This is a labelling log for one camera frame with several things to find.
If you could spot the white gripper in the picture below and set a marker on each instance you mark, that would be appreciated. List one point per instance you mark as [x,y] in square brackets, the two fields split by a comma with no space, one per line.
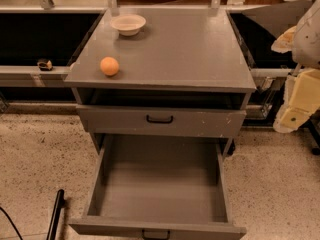
[308,41]

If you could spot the orange fruit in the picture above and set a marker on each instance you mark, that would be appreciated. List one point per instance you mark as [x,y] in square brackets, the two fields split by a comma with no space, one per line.
[109,66]

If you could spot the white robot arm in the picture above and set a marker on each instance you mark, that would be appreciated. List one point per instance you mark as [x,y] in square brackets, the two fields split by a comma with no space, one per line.
[306,44]

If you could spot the grey drawer cabinet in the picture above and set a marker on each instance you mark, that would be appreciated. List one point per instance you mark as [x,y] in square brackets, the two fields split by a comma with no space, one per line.
[182,58]

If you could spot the open grey middle drawer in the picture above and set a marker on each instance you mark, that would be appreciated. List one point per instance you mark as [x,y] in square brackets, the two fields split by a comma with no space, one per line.
[158,188]

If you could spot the closed grey top drawer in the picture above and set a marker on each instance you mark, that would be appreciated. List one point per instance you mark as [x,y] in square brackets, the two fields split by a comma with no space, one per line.
[161,121]

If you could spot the white paper bowl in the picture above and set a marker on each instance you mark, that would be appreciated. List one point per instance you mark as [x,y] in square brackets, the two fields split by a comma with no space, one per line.
[128,25]

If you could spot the small black yellow object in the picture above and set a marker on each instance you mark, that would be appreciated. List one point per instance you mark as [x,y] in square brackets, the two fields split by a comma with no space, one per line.
[44,65]

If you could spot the black pole on floor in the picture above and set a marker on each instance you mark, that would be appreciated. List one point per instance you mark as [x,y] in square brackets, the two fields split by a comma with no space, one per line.
[58,206]

